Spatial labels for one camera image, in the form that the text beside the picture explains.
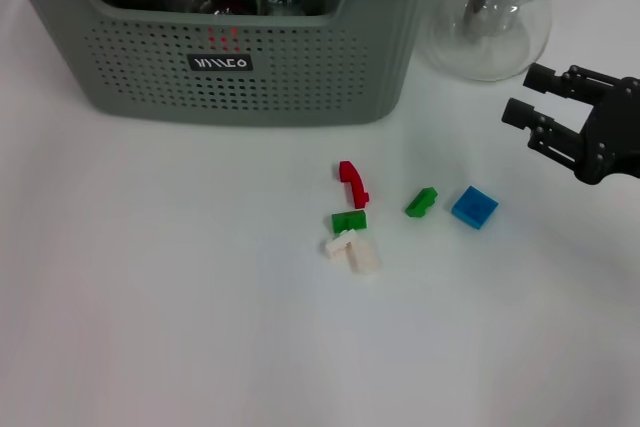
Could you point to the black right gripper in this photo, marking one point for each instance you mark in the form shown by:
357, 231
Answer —
615, 142

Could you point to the blue square toy plate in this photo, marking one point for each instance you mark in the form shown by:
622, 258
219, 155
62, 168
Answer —
474, 208

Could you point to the green stepped toy block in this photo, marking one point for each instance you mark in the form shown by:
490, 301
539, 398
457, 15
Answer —
420, 203

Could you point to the green toy brick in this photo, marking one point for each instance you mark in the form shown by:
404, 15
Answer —
348, 222

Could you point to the white toy brick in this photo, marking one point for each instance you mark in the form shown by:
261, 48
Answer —
340, 246

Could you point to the dark red curved toy block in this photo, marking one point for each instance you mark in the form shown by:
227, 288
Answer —
354, 184

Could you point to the grey-green perforated storage bin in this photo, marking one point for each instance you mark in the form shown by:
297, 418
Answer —
280, 92

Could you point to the clear glass carafe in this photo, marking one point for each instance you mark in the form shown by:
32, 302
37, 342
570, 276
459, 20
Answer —
480, 57

